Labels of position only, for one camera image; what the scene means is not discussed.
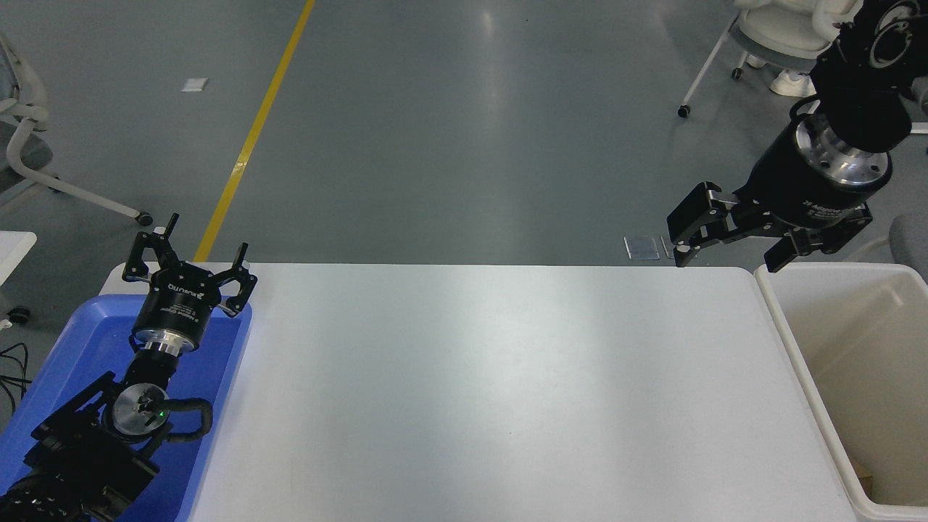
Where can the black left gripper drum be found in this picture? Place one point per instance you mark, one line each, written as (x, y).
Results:
(177, 304)

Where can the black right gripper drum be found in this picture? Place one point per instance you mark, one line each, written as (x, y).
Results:
(790, 188)

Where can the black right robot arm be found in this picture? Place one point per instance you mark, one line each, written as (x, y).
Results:
(863, 87)

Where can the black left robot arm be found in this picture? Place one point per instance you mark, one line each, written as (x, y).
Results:
(80, 457)

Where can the silver floor plate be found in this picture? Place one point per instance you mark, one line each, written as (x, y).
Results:
(641, 247)
(667, 250)

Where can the blue plastic tray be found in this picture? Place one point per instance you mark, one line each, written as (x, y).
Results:
(87, 341)

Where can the person's white shoe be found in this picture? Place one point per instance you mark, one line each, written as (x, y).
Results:
(792, 84)

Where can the grey round seat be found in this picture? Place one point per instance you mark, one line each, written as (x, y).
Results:
(912, 243)

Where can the large pale plastic bin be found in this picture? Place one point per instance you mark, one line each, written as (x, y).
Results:
(855, 348)

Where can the small white side table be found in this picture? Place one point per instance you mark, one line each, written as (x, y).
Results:
(13, 250)

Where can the black caster wheel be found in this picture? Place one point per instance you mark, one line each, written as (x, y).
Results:
(18, 316)

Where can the white chair with grey seat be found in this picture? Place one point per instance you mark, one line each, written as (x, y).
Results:
(32, 156)

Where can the white wheeled chair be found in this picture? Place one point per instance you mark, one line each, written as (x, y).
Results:
(776, 25)

